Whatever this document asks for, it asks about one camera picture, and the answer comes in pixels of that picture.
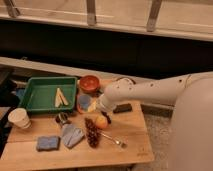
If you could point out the brown grape bunch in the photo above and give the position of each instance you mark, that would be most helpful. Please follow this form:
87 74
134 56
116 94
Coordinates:
92 133

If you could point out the blue cup on plate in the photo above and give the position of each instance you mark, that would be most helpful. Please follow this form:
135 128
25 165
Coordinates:
85 104

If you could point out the yellow banana pieces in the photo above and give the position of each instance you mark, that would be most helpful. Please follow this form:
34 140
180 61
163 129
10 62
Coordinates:
60 99

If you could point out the silver fork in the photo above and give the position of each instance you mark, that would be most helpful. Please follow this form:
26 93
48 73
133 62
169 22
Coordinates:
117 142

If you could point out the grey folded cloth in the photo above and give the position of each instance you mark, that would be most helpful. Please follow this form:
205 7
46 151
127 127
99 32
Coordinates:
71 135

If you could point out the black handled tool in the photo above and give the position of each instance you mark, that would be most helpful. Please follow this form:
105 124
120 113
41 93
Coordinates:
106 116

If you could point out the orange bowl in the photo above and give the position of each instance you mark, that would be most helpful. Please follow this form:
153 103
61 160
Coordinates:
89 84

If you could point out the blue sponge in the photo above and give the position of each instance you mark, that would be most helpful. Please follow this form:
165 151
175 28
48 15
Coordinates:
47 143

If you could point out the black rectangular block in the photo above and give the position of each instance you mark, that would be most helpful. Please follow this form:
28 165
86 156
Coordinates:
123 108

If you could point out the green plastic tray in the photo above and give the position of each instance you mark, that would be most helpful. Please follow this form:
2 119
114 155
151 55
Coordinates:
40 92

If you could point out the red yellow apple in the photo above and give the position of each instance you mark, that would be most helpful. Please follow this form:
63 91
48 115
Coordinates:
101 122

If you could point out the white paper cup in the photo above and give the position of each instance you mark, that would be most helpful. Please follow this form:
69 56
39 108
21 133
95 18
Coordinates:
19 118

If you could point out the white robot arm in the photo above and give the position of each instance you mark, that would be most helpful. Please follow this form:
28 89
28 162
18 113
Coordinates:
163 91

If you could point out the small metal can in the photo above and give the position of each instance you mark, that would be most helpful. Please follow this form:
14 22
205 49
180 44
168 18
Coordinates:
62 118

